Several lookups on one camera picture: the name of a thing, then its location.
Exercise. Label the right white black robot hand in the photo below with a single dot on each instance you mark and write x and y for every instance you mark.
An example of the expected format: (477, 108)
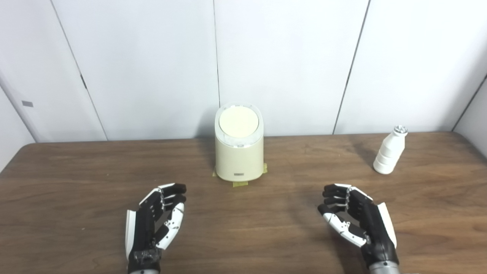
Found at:
(371, 224)

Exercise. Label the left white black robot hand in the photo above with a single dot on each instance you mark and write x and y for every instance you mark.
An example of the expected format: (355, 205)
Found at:
(142, 228)

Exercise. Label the small white plastic bottle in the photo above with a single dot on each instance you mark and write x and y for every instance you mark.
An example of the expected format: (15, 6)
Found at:
(389, 152)

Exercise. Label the cream-colored round bin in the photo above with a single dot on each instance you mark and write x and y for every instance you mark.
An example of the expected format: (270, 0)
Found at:
(239, 160)

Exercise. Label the cream round bin lid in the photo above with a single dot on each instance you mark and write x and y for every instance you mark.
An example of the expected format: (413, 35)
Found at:
(239, 121)

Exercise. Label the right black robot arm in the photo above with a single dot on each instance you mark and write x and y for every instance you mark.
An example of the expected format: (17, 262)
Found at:
(384, 269)

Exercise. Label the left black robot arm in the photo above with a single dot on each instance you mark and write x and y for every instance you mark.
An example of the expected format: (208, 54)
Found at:
(144, 272)

